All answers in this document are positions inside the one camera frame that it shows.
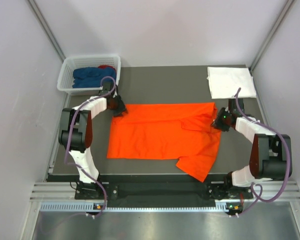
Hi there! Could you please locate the blue t-shirt in basket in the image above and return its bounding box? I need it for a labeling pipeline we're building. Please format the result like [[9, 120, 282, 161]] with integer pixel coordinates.
[[72, 67, 117, 89]]

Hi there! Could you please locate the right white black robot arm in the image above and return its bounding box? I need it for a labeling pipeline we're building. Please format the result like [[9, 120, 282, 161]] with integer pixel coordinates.
[[211, 98, 293, 198]]

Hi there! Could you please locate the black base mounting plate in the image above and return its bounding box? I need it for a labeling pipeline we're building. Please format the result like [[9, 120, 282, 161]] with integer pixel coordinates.
[[73, 181, 256, 208]]

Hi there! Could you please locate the grey slotted cable duct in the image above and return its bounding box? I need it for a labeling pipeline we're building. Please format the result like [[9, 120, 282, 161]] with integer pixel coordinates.
[[40, 202, 242, 213]]

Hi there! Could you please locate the white folded t-shirt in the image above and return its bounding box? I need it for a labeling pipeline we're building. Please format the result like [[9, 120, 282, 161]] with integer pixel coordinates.
[[207, 66, 257, 100]]

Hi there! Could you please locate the orange t-shirt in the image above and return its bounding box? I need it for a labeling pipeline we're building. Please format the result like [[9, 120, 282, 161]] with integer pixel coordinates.
[[107, 102, 222, 182]]

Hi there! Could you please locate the red t-shirt in basket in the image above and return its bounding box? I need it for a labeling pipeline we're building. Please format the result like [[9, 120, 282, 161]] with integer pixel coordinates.
[[98, 64, 117, 72]]

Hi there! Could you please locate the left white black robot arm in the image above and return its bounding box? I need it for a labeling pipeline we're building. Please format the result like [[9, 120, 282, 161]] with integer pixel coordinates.
[[58, 82, 128, 199]]

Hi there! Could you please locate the aluminium frame rail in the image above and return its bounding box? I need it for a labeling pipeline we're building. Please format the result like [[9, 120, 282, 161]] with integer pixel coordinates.
[[29, 181, 300, 201]]

